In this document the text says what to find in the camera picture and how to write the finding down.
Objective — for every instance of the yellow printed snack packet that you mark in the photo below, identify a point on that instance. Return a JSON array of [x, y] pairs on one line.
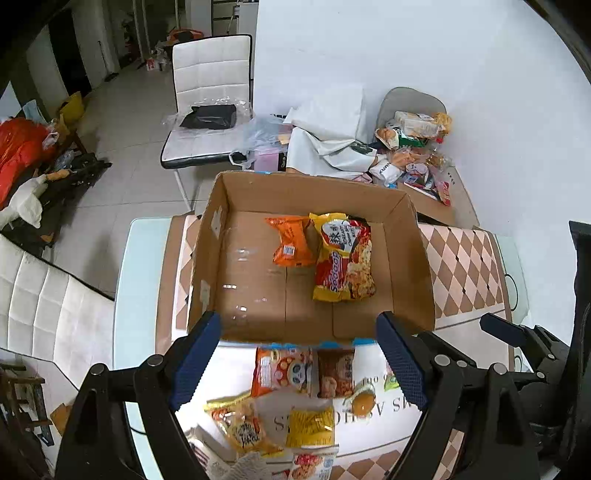
[[311, 428]]

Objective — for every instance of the brown red snack packet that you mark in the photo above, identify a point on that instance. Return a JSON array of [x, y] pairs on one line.
[[335, 373]]

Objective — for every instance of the red clothing pile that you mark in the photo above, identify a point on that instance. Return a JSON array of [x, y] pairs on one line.
[[22, 146]]

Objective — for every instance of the yellow cracker snack packet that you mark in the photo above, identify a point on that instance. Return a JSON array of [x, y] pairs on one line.
[[237, 419]]

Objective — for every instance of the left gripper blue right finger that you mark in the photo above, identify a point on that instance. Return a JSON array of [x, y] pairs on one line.
[[407, 356]]

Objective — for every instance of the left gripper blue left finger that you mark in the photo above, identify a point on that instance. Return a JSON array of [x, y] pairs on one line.
[[188, 357]]

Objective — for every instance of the yellow red noodle packet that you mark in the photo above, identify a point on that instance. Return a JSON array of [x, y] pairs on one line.
[[344, 266]]

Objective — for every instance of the cookie packet white blue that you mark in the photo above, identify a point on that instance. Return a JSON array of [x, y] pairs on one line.
[[313, 463]]

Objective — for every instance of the open cardboard box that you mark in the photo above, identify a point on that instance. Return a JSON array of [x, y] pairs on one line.
[[260, 302]]

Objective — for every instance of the round pastry in wrapper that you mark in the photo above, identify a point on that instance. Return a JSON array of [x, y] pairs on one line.
[[361, 402]]

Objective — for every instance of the white chair near left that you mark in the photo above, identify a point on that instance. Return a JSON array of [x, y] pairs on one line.
[[50, 315]]

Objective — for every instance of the white chair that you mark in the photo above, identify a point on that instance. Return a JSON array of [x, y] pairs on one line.
[[50, 315], [209, 72]]

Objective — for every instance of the grey chair with snacks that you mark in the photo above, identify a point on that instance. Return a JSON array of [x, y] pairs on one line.
[[408, 103]]

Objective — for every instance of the panda orange snack packet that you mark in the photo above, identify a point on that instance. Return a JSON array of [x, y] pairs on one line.
[[282, 370]]

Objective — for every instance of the white chair far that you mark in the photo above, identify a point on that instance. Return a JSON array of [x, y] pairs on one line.
[[209, 72]]

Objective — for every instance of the checkered table mat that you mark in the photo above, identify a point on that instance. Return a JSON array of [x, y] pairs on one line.
[[476, 273]]

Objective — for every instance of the chocolate biscuit white box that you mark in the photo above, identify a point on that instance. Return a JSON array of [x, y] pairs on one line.
[[213, 465]]

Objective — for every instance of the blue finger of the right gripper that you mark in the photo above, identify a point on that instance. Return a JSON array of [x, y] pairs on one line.
[[512, 335]]

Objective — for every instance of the black bag on chair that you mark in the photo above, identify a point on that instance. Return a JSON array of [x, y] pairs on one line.
[[210, 117]]

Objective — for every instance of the pile of snacks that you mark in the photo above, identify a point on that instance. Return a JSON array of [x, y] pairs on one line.
[[408, 153]]

